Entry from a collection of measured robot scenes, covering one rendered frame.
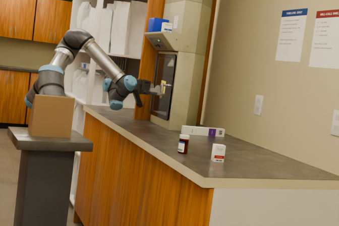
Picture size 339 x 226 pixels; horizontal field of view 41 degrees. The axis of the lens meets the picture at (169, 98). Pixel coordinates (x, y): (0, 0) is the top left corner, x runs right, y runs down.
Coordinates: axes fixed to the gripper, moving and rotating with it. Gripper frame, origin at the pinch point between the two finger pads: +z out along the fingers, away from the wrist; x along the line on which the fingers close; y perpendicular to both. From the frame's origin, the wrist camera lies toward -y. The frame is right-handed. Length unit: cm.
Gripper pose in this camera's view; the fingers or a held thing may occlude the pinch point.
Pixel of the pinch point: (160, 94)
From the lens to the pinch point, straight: 269.8
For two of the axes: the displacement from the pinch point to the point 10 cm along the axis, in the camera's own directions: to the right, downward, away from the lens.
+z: 9.1, 0.9, 4.0
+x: -3.9, -1.2, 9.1
